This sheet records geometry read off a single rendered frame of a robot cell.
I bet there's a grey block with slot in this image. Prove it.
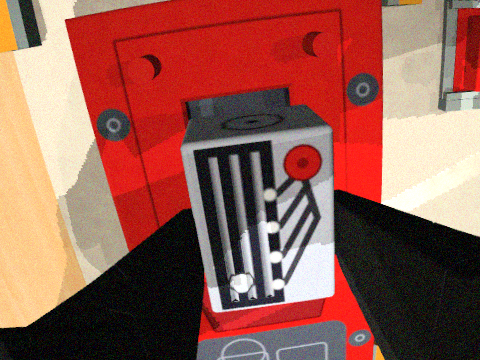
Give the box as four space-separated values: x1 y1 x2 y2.
181 104 336 313

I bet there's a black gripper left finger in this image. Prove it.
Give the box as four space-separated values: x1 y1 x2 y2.
0 208 205 360

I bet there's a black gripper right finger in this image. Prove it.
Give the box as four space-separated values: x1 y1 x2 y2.
333 189 480 360

